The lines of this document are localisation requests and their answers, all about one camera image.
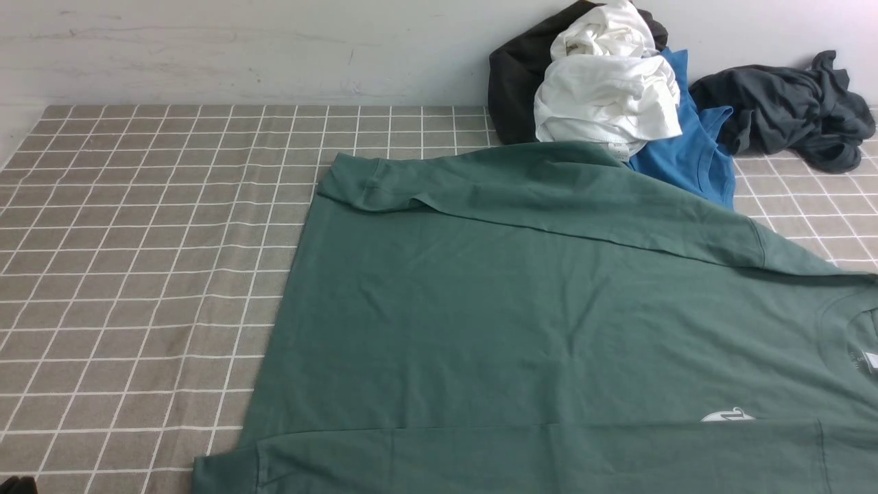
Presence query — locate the green long-sleeve top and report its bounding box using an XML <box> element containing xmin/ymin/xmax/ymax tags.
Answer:
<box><xmin>191</xmin><ymin>143</ymin><xmax>876</xmax><ymax>493</ymax></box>

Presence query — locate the dark grey crumpled shirt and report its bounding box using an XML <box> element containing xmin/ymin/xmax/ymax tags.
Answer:
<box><xmin>689</xmin><ymin>50</ymin><xmax>876</xmax><ymax>174</ymax></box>

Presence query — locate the white crumpled shirt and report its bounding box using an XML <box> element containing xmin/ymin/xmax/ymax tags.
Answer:
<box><xmin>534</xmin><ymin>1</ymin><xmax>683</xmax><ymax>162</ymax></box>

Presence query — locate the grey checked tablecloth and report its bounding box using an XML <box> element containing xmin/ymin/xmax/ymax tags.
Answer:
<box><xmin>2</xmin><ymin>104</ymin><xmax>876</xmax><ymax>493</ymax></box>

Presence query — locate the black crumpled garment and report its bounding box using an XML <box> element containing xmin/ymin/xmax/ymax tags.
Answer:
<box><xmin>487</xmin><ymin>1</ymin><xmax>668</xmax><ymax>144</ymax></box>

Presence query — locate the blue t-shirt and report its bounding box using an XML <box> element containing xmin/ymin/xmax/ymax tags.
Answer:
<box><xmin>628</xmin><ymin>48</ymin><xmax>736</xmax><ymax>210</ymax></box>

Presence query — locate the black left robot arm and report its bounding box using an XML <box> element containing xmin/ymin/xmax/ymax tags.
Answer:
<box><xmin>0</xmin><ymin>476</ymin><xmax>38</xmax><ymax>494</ymax></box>

